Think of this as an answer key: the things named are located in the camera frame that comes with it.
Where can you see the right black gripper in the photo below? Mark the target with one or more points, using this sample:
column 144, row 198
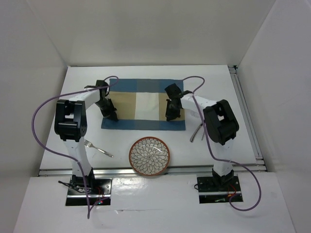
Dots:
column 171, row 116

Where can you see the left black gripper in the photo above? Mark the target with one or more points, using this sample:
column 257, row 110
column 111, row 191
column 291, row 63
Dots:
column 108, row 113

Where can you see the clear drinking glass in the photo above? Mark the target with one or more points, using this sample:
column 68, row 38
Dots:
column 194, row 114

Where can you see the blue beige cloth placemat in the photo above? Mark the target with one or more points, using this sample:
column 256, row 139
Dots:
column 141, row 105

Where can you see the silver table knife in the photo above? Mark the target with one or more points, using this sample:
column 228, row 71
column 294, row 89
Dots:
column 192, row 138

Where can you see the silver fork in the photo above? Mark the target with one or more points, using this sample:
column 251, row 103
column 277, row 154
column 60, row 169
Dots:
column 88, row 144

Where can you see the floral patterned brown-rim plate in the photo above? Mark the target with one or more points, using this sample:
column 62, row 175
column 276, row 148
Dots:
column 149, row 150

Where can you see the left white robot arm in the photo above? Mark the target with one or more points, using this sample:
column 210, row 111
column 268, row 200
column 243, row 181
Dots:
column 71, row 125

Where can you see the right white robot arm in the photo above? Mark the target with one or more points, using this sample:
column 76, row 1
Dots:
column 220, row 128

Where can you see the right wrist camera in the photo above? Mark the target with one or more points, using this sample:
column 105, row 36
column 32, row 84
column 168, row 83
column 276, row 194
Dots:
column 173, row 91

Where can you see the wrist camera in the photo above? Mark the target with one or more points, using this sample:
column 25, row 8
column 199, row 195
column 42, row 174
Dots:
column 104, row 87
column 173, row 91

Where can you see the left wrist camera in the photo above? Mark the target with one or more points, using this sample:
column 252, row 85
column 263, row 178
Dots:
column 104, row 87

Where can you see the right aluminium rail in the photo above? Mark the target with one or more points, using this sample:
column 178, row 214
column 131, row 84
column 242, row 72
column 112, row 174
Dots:
column 246, row 115

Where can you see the aluminium rail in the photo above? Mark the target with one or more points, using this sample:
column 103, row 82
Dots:
column 246, row 115
column 146, row 170

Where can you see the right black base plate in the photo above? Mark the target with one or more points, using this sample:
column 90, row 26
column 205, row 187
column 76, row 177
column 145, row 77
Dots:
column 209, row 192

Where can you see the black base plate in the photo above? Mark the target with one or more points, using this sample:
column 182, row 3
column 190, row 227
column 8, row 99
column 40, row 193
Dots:
column 100, row 193
column 209, row 192

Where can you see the front aluminium rail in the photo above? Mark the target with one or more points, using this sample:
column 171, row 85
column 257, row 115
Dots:
column 146, row 170

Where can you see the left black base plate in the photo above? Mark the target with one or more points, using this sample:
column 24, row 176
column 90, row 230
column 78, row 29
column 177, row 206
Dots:
column 100, row 193

